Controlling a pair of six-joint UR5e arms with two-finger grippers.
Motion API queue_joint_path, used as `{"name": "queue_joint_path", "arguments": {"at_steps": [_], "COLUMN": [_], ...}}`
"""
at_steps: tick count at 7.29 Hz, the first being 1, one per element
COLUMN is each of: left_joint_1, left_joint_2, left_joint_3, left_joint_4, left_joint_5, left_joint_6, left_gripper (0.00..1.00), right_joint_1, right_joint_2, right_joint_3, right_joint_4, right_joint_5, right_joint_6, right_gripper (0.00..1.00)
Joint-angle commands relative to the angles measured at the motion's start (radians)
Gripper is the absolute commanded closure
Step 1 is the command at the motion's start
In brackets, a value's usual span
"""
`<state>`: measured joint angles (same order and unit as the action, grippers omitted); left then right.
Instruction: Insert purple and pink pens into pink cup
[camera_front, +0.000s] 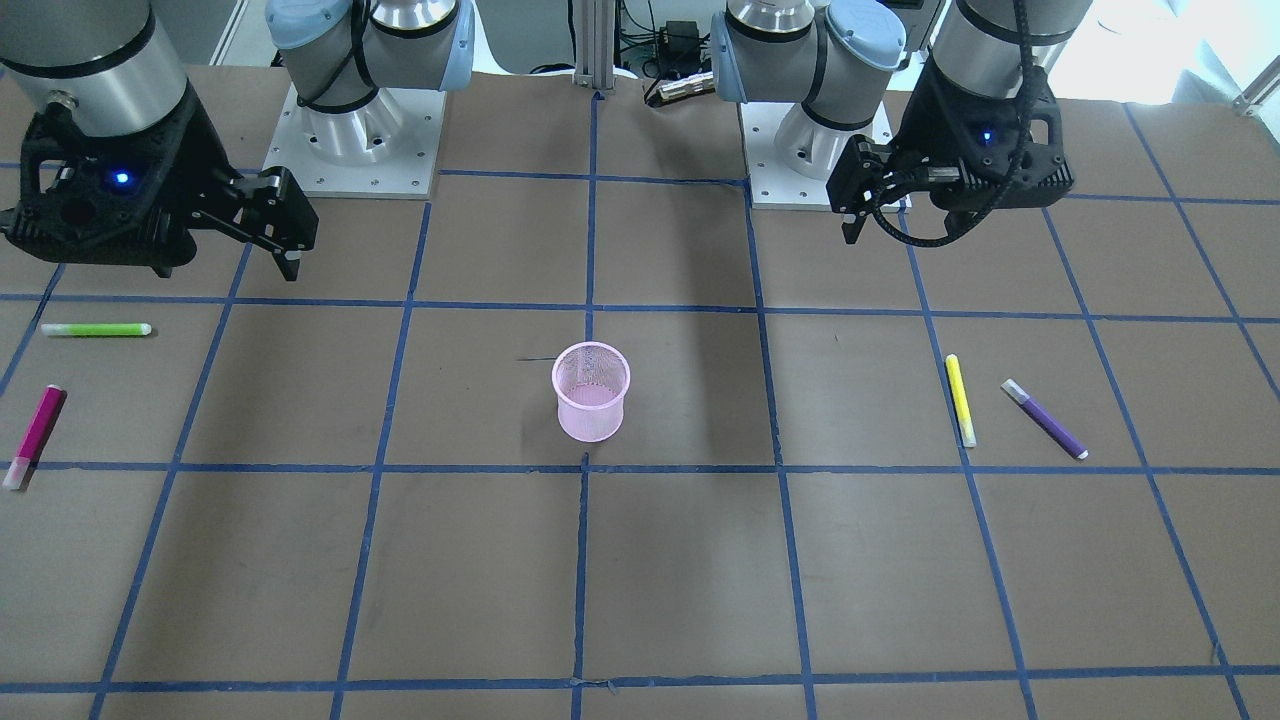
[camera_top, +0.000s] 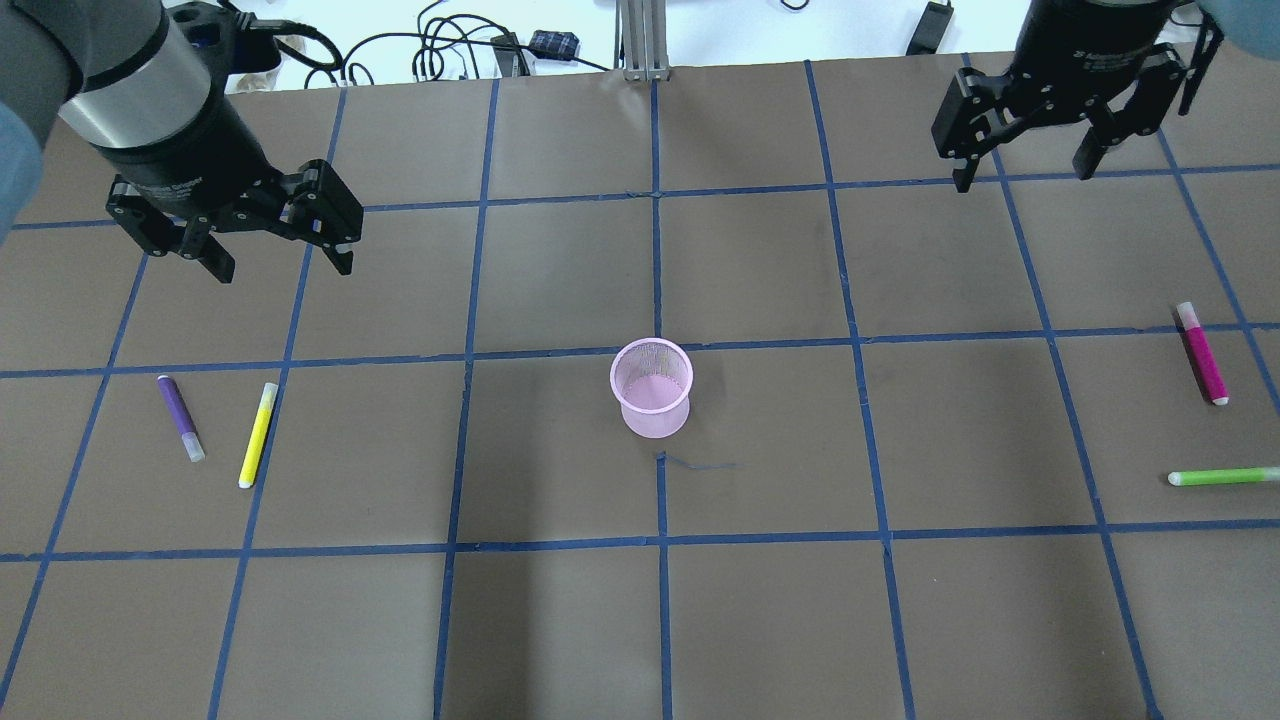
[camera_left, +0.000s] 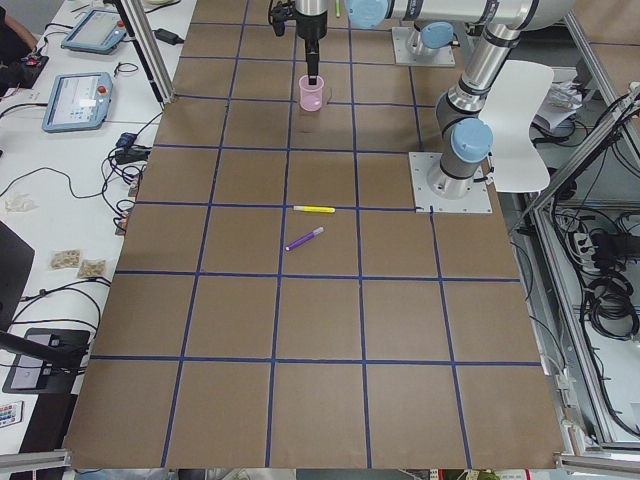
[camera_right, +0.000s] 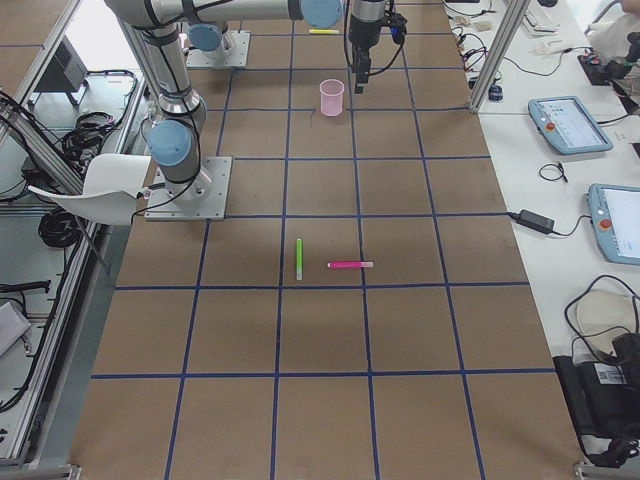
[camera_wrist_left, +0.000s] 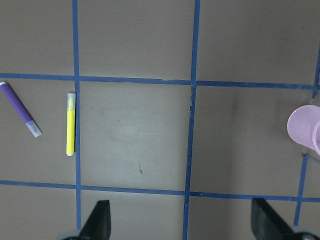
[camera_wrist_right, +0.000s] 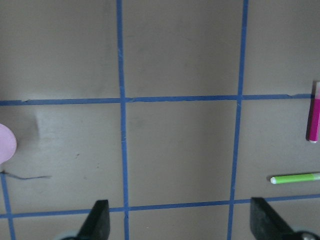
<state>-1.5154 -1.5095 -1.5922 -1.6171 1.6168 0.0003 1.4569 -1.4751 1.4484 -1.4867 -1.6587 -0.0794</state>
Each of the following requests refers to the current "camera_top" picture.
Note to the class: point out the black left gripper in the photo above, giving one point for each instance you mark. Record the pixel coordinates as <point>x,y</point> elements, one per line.
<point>203,143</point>

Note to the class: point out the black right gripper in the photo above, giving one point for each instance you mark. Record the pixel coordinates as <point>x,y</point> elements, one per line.
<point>1085,42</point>

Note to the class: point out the purple marker pen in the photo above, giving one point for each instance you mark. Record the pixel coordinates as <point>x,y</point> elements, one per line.
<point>183,420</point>

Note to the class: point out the pink marker pen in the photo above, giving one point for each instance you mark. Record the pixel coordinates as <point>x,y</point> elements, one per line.
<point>1201,354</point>

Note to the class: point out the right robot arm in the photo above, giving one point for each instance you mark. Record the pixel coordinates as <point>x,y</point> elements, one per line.
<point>1253,26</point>

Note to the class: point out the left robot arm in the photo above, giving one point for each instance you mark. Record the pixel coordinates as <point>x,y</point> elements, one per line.
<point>144,85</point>

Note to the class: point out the pink mesh cup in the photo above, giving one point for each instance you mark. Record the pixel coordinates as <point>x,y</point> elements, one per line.
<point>652,379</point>

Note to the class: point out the black power adapter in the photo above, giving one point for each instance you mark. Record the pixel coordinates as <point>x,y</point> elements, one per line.
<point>930,29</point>

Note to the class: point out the yellow marker pen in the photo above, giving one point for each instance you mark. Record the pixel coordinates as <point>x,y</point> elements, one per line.
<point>259,432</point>

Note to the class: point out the green marker pen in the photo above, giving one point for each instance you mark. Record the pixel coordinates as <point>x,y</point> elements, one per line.
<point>1223,477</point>

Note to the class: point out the aluminium frame post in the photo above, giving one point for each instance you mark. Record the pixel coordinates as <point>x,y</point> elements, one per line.
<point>640,36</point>

